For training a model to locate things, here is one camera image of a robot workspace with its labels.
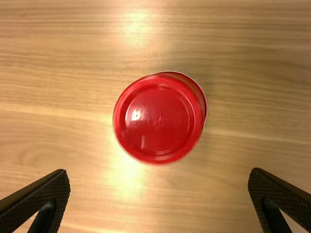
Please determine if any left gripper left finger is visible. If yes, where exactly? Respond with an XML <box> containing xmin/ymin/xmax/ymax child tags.
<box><xmin>0</xmin><ymin>168</ymin><xmax>71</xmax><ymax>233</ymax></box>

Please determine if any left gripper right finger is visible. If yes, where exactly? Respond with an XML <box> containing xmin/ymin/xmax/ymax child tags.
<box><xmin>247</xmin><ymin>167</ymin><xmax>311</xmax><ymax>233</ymax></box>

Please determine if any red cup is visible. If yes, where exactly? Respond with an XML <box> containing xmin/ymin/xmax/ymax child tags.
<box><xmin>112</xmin><ymin>70</ymin><xmax>208</xmax><ymax>165</ymax></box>

